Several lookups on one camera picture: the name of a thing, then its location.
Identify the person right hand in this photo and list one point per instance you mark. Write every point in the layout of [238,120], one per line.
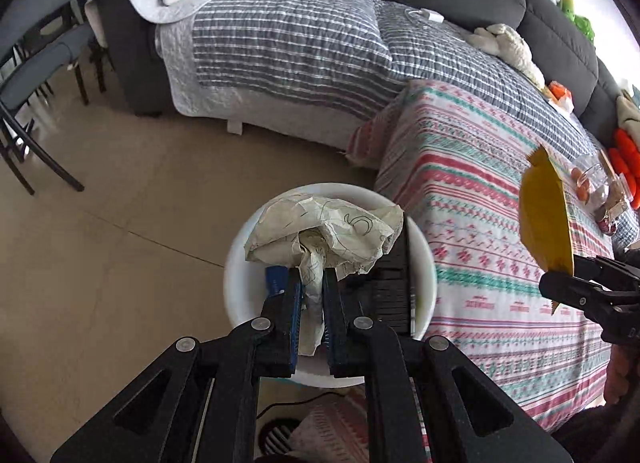
[622,367]

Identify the grey chair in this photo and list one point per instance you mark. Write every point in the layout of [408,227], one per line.
[17,18]

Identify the patterned knit tablecloth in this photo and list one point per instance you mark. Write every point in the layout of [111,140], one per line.
[454,163]

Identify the black plastic tray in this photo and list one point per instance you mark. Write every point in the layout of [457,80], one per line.
[386,292]

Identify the tangerine in jar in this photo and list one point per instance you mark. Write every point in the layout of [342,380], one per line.
[582,192]
[576,173]

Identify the white trash bin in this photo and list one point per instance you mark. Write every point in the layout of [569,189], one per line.
[245,288]

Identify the green plush toy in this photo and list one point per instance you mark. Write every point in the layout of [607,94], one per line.
[583,24]

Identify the beige blanket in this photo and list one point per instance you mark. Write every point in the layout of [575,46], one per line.
[628,118]

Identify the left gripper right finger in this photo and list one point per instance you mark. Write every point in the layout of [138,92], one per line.
[427,401]

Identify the white power adapter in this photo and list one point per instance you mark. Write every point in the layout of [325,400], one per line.
[431,15]

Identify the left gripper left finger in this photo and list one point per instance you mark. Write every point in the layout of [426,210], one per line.
[197,401]

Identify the glass jar with wooden lid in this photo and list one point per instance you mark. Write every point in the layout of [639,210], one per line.
[609,192]

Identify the orange white snack bag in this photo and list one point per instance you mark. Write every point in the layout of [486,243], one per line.
[562,95]

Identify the red cushion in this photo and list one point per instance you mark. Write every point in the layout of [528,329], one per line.
[625,158]

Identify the blue almond snack box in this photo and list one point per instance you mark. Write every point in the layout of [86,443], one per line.
[276,280]

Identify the white paper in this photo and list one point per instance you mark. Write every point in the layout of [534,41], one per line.
[314,233]

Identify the yellow snack wrapper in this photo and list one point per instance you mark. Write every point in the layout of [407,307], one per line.
[542,215]

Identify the dark grey sofa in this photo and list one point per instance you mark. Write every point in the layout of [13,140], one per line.
[561,51]

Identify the grey striped quilt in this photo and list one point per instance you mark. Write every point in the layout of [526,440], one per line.
[317,69]

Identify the white plush toy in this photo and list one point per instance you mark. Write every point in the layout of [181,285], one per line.
[502,41]

